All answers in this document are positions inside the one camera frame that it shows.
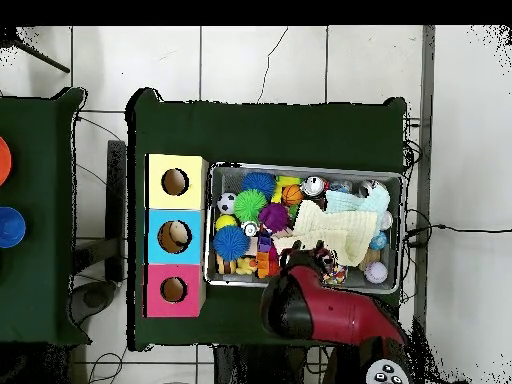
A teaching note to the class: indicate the wooden box with three holes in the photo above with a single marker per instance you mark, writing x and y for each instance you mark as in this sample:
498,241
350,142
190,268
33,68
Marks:
192,240

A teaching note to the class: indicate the black upright panel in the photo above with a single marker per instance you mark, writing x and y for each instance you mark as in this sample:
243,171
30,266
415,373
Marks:
116,200

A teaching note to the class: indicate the purple spiky toy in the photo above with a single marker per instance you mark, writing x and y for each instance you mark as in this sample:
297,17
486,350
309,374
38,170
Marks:
274,218

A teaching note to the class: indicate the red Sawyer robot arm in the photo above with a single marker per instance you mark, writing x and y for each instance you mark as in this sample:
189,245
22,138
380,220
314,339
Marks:
340,312

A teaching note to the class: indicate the mint knitted cloth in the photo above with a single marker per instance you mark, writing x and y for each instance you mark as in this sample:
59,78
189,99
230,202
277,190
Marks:
376,200

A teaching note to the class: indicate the crushed red silver can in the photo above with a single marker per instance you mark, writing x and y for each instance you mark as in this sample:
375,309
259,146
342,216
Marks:
314,186

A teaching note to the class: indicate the orange bowl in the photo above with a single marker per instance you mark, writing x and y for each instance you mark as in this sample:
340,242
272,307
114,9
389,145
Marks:
4,160

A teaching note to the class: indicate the dark green side tablecloth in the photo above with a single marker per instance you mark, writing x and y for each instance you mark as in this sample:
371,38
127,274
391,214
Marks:
40,280

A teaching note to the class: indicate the black tripod leg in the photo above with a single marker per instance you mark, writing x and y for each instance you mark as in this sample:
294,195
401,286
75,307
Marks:
44,58

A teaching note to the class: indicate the small blue koosh ball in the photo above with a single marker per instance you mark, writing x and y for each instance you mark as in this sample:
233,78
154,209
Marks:
258,184

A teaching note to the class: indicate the large blue koosh ball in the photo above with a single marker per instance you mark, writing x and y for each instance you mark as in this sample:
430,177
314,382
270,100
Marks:
230,243

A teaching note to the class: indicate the green koosh ball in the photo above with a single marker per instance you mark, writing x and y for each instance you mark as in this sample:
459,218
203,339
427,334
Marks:
250,206

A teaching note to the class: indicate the black and white soccer ball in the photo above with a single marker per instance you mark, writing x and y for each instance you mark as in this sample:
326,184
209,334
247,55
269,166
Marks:
226,203

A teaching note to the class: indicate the cream knitted cloth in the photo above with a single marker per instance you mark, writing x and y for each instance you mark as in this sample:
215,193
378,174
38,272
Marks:
340,228

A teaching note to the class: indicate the white baseball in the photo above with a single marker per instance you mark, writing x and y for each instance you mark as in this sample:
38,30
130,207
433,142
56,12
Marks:
376,272

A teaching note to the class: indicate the orange basketball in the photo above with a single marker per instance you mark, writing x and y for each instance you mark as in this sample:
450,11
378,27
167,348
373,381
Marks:
292,195

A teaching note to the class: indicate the blue bowl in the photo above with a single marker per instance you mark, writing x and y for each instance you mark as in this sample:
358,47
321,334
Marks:
11,227

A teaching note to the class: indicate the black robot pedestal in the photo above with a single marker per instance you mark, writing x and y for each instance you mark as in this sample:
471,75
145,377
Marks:
248,368

